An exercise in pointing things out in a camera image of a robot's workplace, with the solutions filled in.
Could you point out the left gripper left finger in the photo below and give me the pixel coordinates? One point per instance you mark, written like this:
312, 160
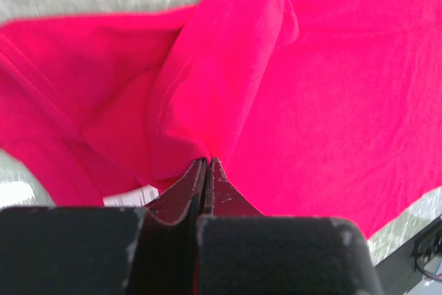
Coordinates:
105, 250

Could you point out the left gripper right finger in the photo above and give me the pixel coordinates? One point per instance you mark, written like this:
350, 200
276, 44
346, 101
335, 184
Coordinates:
241, 251

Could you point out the pink t-shirt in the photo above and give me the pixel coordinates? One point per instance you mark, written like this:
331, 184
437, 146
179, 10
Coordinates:
314, 107

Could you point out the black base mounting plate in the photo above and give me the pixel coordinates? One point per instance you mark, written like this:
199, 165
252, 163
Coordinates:
407, 266

